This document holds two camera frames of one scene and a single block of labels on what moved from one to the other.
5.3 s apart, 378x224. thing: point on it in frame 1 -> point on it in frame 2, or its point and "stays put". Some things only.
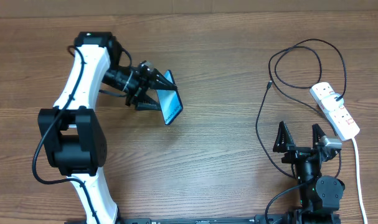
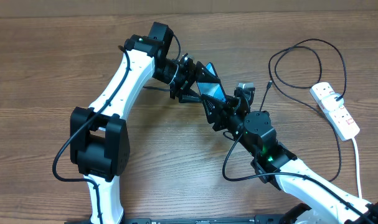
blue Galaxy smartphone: [170, 100] -> [214, 89]
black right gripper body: [294, 154] -> [230, 122]
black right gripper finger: [284, 139] -> [215, 107]
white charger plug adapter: [329, 102] stays put
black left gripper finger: [145, 102] -> [190, 96]
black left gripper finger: [157, 81] -> [204, 75]
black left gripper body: [139, 84] -> [183, 80]
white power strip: [339, 119] stays put
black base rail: [261, 219] stays put
